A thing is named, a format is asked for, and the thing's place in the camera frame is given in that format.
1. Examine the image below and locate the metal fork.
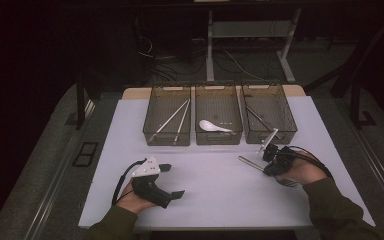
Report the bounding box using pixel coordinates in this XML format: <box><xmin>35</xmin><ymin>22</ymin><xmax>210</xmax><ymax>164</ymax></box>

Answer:
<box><xmin>245</xmin><ymin>105</ymin><xmax>285</xmax><ymax>140</ymax></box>
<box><xmin>238</xmin><ymin>155</ymin><xmax>300</xmax><ymax>188</ymax></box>

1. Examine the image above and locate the white ceramic spoon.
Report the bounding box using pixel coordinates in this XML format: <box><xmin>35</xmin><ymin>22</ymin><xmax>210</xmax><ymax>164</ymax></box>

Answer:
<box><xmin>198</xmin><ymin>119</ymin><xmax>235</xmax><ymax>134</ymax></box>

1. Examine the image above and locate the white table cover sheet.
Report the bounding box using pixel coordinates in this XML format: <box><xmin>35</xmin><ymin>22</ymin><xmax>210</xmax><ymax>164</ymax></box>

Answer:
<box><xmin>78</xmin><ymin>95</ymin><xmax>376</xmax><ymax>230</ymax></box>

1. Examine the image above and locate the black floor cables bundle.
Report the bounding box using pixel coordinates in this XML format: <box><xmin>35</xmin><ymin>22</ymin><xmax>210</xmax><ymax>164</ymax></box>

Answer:
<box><xmin>134</xmin><ymin>16</ymin><xmax>208</xmax><ymax>83</ymax></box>

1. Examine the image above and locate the white floor cable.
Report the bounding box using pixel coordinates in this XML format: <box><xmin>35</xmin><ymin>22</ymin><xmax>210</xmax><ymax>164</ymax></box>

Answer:
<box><xmin>223</xmin><ymin>49</ymin><xmax>265</xmax><ymax>82</ymax></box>

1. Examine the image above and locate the grey mesh plastic basket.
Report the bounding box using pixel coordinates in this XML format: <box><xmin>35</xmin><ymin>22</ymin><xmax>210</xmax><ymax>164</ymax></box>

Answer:
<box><xmin>194</xmin><ymin>83</ymin><xmax>244</xmax><ymax>146</ymax></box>
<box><xmin>240</xmin><ymin>82</ymin><xmax>299</xmax><ymax>145</ymax></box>
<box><xmin>142</xmin><ymin>84</ymin><xmax>192</xmax><ymax>147</ymax></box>

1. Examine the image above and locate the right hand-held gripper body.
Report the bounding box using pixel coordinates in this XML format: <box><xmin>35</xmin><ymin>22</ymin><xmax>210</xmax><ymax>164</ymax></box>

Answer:
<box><xmin>257</xmin><ymin>128</ymin><xmax>296</xmax><ymax>178</ymax></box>

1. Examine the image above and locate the person's left hand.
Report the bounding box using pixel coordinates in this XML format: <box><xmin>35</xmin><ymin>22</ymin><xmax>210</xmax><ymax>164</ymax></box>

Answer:
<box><xmin>116</xmin><ymin>181</ymin><xmax>158</xmax><ymax>215</ymax></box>

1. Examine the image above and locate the black metal stand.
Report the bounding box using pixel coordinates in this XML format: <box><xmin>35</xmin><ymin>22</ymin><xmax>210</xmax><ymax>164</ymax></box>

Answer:
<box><xmin>349</xmin><ymin>81</ymin><xmax>378</xmax><ymax>130</ymax></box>

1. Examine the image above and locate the left hand-held gripper black cable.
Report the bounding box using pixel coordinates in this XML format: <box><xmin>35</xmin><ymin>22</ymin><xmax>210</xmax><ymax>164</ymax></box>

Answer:
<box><xmin>111</xmin><ymin>158</ymin><xmax>148</xmax><ymax>207</ymax></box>

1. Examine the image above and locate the white metal table frame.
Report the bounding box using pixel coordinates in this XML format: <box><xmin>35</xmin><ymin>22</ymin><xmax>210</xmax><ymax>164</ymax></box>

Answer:
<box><xmin>205</xmin><ymin>8</ymin><xmax>303</xmax><ymax>84</ymax></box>

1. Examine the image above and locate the right hand-held gripper black cable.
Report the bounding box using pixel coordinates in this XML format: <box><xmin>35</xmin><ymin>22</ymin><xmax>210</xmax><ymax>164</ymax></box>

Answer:
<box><xmin>285</xmin><ymin>145</ymin><xmax>333</xmax><ymax>178</ymax></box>

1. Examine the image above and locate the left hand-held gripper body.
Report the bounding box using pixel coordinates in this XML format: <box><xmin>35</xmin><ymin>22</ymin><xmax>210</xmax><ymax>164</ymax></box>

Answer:
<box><xmin>131</xmin><ymin>156</ymin><xmax>173</xmax><ymax>210</ymax></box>

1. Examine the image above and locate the hand-held gripper black cable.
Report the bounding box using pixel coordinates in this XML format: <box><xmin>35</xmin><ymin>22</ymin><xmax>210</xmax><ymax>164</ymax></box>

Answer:
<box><xmin>111</xmin><ymin>158</ymin><xmax>148</xmax><ymax>207</ymax></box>
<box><xmin>285</xmin><ymin>145</ymin><xmax>333</xmax><ymax>178</ymax></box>

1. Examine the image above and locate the aluminium rail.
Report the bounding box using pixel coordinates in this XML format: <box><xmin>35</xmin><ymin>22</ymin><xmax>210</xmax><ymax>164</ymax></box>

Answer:
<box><xmin>335</xmin><ymin>99</ymin><xmax>384</xmax><ymax>216</ymax></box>
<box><xmin>23</xmin><ymin>99</ymin><xmax>96</xmax><ymax>240</ymax></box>

